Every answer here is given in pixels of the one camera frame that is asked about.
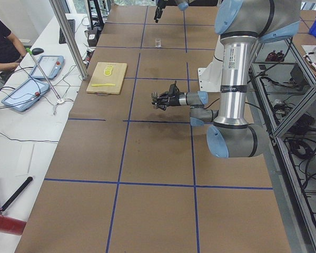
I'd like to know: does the steel jigger measuring cup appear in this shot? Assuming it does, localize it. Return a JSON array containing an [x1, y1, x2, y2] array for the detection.
[[151, 92, 159, 103]]

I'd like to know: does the yellow plastic knife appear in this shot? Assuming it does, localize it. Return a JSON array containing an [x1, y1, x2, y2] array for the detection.
[[91, 83, 116, 87]]

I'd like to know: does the black keyboard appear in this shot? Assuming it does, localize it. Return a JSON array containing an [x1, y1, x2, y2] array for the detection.
[[58, 18, 76, 44]]

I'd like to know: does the blue teach pendant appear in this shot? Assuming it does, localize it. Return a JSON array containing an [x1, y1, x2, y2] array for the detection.
[[1, 78, 50, 112], [30, 55, 64, 81]]

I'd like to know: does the aluminium frame post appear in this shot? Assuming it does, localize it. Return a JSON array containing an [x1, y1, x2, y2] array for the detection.
[[49, 0, 88, 80]]

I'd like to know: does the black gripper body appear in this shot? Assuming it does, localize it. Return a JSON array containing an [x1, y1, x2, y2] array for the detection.
[[156, 0, 169, 9], [162, 92, 180, 108]]

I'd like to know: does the black power box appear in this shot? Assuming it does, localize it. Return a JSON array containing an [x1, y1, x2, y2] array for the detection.
[[87, 27, 100, 47]]

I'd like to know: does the near blue teach pendant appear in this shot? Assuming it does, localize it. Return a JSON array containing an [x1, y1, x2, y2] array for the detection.
[[1, 78, 50, 112]]

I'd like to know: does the wooden cutting board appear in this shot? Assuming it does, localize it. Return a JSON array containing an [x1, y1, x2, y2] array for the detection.
[[86, 62, 127, 95]]

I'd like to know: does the red cylinder bottle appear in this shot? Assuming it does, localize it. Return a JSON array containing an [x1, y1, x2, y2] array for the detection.
[[0, 214, 26, 236]]

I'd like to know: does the black computer mouse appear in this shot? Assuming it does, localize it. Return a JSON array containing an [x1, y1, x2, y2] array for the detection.
[[32, 47, 44, 55]]

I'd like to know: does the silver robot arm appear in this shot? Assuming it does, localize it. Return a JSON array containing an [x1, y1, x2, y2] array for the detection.
[[151, 1, 301, 158], [154, 0, 219, 23]]

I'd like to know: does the black hand tool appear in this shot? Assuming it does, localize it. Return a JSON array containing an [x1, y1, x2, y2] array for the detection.
[[0, 176, 33, 213]]

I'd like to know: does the clear glass shaker cup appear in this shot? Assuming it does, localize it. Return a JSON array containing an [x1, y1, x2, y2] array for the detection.
[[155, 38, 162, 48]]

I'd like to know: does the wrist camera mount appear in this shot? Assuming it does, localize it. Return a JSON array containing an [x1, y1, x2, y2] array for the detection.
[[169, 81, 180, 97]]

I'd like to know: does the far blue teach pendant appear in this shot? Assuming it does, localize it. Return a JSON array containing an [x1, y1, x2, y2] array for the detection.
[[30, 55, 64, 81]]

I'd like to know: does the seated person black shirt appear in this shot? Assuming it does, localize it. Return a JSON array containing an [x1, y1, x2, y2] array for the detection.
[[0, 12, 27, 80]]

